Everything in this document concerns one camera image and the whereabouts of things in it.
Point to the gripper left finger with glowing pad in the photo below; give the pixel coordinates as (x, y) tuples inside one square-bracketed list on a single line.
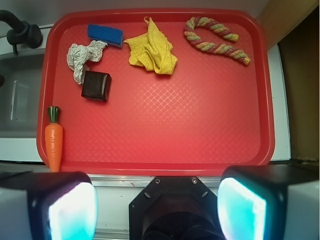
[(47, 206)]

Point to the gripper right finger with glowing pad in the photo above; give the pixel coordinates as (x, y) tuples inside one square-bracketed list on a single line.
[(270, 202)]

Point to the yellow knitted cloth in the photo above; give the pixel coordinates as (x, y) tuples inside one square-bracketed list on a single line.
[(152, 50)]

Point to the orange toy carrot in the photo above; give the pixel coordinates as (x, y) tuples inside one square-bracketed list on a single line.
[(54, 139)]

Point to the grey sink basin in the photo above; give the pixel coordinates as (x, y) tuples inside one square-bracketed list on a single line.
[(20, 83)]

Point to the dark brown square block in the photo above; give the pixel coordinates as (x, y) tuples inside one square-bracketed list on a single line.
[(96, 86)]

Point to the red plastic tray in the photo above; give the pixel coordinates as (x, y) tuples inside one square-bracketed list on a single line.
[(212, 112)]

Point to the black faucet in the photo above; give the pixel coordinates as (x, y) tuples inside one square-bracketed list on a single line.
[(21, 32)]

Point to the blue sponge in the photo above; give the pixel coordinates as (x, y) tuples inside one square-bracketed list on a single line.
[(111, 36)]

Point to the multicolour twisted rope toy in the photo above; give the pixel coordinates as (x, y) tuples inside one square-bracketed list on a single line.
[(210, 47)]

